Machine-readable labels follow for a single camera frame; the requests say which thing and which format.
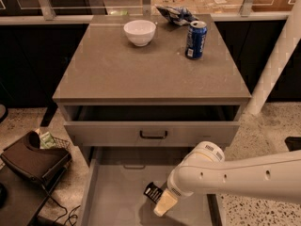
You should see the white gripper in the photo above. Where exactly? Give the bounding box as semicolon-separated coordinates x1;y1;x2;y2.
153;170;193;217

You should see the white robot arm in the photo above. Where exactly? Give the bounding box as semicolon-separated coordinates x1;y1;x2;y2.
154;0;301;217

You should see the grey middle drawer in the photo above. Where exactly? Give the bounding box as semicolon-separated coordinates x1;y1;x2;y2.
77;147;226;226

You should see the grey drawer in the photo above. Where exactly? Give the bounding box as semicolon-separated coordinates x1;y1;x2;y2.
65;105;239;147
77;147;226;226

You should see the grey drawer cabinet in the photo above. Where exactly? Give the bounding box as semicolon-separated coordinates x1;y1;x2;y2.
52;13;252;226

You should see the grey top drawer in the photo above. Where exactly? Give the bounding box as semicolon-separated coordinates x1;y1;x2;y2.
65;105;239;147

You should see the green snack packet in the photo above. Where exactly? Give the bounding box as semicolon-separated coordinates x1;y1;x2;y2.
40;132;56;149

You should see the black side table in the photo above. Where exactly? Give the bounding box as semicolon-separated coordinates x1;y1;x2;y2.
0;166;66;226

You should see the black tilted tray box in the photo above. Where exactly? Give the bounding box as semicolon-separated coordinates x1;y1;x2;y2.
1;131;71;186

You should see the blue soda can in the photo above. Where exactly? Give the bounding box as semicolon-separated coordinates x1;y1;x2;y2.
185;21;207;59

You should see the white ceramic bowl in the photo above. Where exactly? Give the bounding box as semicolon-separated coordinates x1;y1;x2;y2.
123;20;156;46

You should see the blue white chip bag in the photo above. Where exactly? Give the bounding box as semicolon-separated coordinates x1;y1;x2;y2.
156;6;198;26

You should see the glass railing panel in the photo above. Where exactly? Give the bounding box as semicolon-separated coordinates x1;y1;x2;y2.
0;0;300;24

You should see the black floor cable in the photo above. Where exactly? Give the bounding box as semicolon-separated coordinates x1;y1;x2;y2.
43;186;82;226

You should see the wire mesh basket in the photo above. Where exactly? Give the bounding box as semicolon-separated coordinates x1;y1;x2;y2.
53;137;71;152

